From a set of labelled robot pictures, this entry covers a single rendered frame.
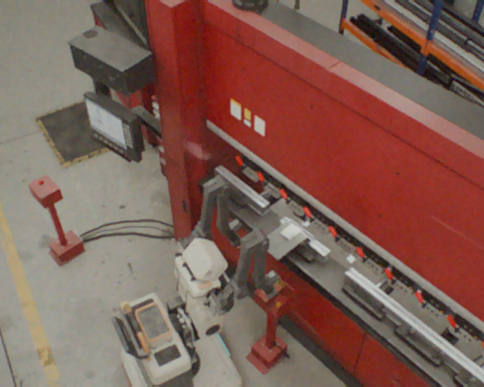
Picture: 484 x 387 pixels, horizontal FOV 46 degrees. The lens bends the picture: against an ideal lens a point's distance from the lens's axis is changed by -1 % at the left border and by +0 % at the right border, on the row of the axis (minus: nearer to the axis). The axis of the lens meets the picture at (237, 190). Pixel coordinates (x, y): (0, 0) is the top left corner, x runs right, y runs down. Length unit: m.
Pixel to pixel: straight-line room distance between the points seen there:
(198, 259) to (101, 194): 2.44
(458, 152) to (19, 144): 4.61
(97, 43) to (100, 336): 2.15
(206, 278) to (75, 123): 3.42
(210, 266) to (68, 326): 1.83
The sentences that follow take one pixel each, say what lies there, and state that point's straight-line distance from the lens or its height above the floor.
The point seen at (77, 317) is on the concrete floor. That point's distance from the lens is 4.69.
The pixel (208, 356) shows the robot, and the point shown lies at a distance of 4.06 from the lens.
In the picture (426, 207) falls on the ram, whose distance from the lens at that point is 2.84.
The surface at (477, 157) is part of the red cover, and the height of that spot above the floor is 2.29.
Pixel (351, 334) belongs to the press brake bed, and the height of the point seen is 0.64.
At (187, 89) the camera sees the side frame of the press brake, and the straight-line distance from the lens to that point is 3.64.
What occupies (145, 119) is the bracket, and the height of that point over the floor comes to 1.21.
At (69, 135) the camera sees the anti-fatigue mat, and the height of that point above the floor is 0.01.
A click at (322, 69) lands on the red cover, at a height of 2.28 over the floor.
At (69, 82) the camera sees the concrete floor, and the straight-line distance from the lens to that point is 6.86.
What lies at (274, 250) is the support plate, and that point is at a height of 1.00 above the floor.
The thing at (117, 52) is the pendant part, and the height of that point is 1.95.
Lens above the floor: 3.88
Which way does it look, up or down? 47 degrees down
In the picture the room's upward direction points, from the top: straight up
